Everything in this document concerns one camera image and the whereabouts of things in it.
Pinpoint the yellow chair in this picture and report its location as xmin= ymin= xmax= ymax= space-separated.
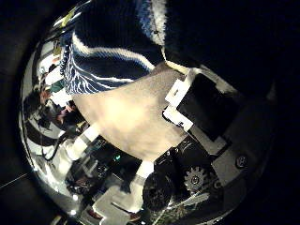
xmin=60 ymin=8 xmax=77 ymax=28

